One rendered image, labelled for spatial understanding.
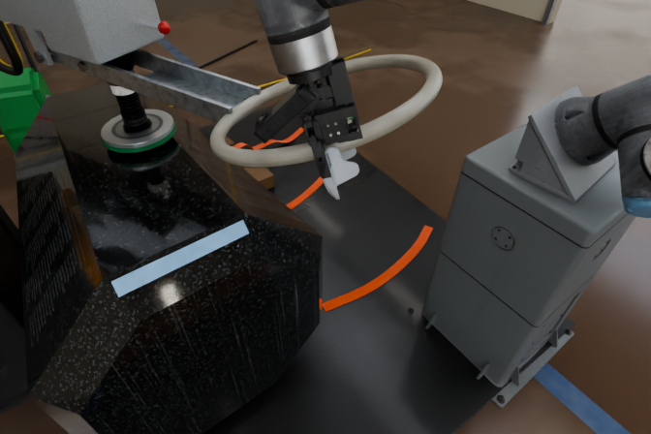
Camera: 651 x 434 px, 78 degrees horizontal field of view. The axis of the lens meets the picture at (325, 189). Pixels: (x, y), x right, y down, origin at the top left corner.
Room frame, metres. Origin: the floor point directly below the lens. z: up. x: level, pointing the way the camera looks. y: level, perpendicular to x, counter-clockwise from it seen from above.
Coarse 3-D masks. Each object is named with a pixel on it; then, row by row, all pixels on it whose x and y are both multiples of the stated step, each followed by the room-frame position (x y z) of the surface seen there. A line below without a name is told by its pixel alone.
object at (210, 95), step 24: (48, 48) 1.12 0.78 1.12; (96, 72) 1.03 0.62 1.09; (120, 72) 0.98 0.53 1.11; (168, 72) 1.06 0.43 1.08; (192, 72) 1.01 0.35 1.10; (168, 96) 0.90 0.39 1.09; (192, 96) 0.86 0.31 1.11; (216, 96) 0.94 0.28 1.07; (240, 96) 0.93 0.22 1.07; (216, 120) 0.83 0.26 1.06
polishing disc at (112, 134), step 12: (120, 120) 1.12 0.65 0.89; (156, 120) 1.12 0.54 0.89; (168, 120) 1.12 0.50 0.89; (108, 132) 1.05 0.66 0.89; (120, 132) 1.05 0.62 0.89; (144, 132) 1.05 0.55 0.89; (156, 132) 1.05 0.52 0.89; (168, 132) 1.06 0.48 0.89; (108, 144) 0.99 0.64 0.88; (120, 144) 0.98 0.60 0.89; (132, 144) 0.98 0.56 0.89; (144, 144) 0.99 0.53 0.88
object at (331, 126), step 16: (336, 64) 0.54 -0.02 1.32; (288, 80) 0.54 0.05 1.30; (304, 80) 0.52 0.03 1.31; (320, 80) 0.54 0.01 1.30; (336, 80) 0.53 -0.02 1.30; (320, 96) 0.53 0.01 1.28; (336, 96) 0.53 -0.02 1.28; (352, 96) 0.53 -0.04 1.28; (304, 112) 0.53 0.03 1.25; (320, 112) 0.52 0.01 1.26; (336, 112) 0.51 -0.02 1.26; (352, 112) 0.51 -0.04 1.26; (304, 128) 0.51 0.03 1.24; (320, 128) 0.51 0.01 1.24; (336, 128) 0.52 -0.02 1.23; (352, 128) 0.52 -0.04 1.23
